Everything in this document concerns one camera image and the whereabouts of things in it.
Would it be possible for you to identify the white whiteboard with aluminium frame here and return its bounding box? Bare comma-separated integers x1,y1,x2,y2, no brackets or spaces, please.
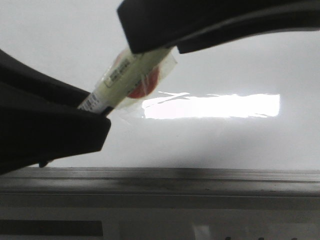
0,0,320,208

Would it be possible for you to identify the white black whiteboard marker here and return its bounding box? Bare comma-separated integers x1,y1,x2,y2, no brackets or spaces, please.
77,47,177,116

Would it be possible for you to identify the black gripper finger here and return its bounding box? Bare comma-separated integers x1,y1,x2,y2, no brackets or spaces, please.
0,51,111,174
117,0,320,54

